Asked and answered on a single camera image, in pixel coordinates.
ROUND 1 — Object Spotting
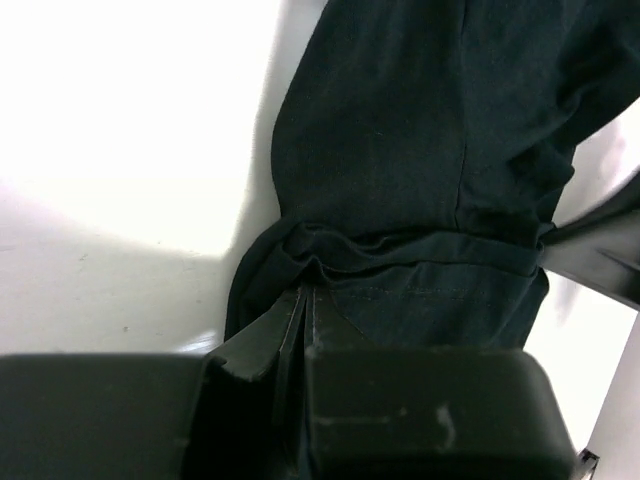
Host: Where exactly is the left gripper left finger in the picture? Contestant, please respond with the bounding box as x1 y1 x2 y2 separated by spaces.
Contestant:
1 291 305 479

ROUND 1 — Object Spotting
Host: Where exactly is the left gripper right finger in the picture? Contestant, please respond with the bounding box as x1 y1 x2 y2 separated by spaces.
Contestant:
305 289 575 479

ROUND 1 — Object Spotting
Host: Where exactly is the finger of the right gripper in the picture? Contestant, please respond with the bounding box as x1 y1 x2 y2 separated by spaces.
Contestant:
541 176 639 310

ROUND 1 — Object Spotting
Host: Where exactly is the black t-shirt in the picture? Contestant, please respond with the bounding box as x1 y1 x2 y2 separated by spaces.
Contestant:
223 0 640 480

